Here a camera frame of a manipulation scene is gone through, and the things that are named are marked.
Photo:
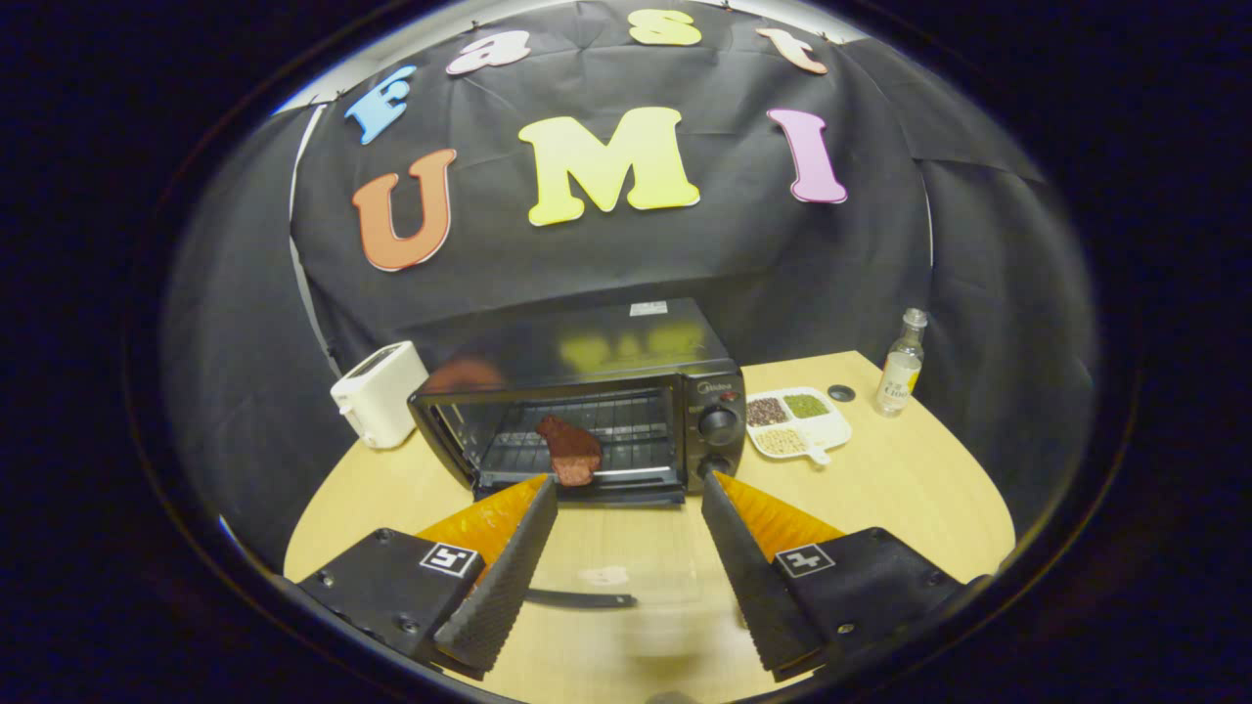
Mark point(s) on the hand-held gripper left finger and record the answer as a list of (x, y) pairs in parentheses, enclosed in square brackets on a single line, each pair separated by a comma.
[(509, 577)]

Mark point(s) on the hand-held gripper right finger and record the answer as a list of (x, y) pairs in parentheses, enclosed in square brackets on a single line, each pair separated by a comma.
[(753, 577)]

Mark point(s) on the brown meat piece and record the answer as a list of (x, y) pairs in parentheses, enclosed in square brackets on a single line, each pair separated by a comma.
[(570, 450)]

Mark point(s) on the black toaster oven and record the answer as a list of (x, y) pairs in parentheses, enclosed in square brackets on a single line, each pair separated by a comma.
[(606, 347)]

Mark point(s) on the white toaster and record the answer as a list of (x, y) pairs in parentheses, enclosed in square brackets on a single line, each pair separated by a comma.
[(381, 396)]

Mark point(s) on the white divided plate with grains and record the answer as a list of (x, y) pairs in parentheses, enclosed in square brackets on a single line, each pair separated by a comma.
[(797, 422)]

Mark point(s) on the black round table grommet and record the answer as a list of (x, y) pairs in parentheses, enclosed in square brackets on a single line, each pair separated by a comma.
[(841, 393)]

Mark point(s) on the clear glass bottle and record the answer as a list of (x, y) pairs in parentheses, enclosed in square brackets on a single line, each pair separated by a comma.
[(900, 376)]

